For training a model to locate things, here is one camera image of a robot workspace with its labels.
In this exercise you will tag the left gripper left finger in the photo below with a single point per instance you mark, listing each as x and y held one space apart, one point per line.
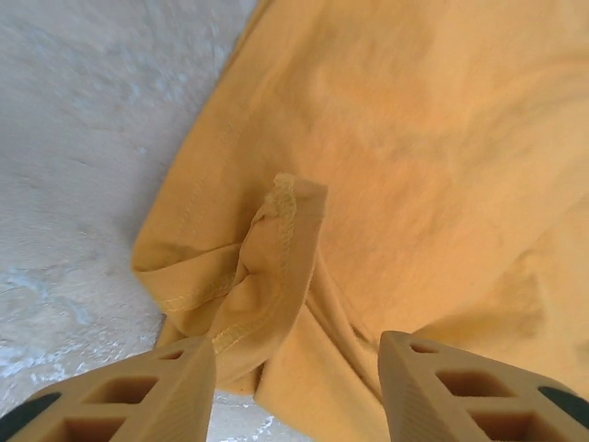
138 396

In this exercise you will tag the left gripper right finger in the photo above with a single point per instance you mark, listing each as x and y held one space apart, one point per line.
460 400

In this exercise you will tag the yellow t-shirt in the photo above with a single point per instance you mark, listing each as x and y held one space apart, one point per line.
414 161

